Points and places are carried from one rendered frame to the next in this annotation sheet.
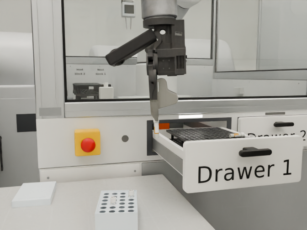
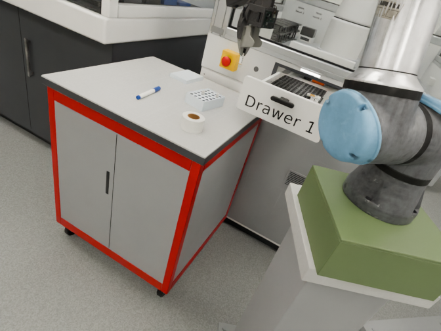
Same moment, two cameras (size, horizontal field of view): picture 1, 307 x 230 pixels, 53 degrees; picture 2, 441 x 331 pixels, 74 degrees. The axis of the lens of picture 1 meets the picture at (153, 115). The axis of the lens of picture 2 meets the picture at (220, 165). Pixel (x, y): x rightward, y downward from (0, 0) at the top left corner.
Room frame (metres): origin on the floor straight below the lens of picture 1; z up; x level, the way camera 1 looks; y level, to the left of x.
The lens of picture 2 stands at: (-0.16, -0.58, 1.18)
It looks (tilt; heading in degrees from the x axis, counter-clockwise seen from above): 32 degrees down; 32
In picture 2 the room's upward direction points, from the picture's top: 17 degrees clockwise
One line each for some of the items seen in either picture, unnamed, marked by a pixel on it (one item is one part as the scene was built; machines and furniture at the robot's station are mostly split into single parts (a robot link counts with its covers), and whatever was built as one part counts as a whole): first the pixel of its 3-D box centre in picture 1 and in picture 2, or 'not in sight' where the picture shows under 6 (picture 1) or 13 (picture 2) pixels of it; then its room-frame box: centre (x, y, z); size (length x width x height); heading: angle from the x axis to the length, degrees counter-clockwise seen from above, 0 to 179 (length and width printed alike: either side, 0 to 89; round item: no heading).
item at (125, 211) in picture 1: (118, 208); (205, 99); (0.64, 0.08, 0.78); 0.12 x 0.08 x 0.04; 4
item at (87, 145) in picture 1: (87, 144); (226, 61); (0.85, 0.18, 0.88); 0.04 x 0.03 x 0.04; 105
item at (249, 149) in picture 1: (252, 151); (283, 100); (0.65, -0.21, 0.91); 0.07 x 0.04 x 0.01; 105
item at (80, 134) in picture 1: (87, 142); (230, 60); (0.88, 0.19, 0.88); 0.07 x 0.05 x 0.07; 105
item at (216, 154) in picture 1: (245, 162); (281, 108); (0.68, -0.20, 0.87); 0.29 x 0.02 x 0.11; 105
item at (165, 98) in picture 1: (164, 100); (246, 41); (0.65, -0.02, 1.02); 0.06 x 0.03 x 0.09; 88
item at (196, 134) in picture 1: (207, 145); (296, 96); (0.87, -0.15, 0.87); 0.22 x 0.18 x 0.06; 15
